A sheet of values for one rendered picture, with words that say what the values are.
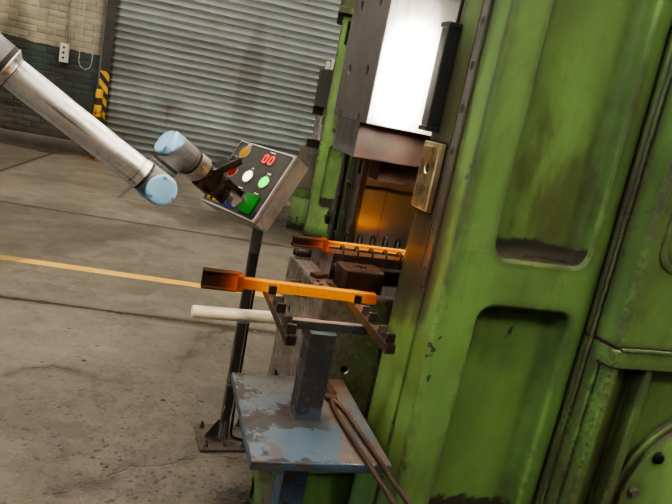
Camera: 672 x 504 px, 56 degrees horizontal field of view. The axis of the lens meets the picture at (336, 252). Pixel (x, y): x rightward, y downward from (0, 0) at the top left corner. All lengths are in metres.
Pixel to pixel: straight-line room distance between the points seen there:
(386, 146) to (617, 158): 0.59
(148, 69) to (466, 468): 8.65
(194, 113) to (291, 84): 1.50
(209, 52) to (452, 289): 8.53
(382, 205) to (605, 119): 0.77
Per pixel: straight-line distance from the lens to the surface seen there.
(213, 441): 2.71
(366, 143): 1.78
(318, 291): 1.51
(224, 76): 9.79
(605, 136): 1.72
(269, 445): 1.37
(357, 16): 1.97
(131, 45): 9.94
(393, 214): 2.14
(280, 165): 2.27
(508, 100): 1.49
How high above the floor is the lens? 1.39
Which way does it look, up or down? 13 degrees down
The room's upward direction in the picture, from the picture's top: 11 degrees clockwise
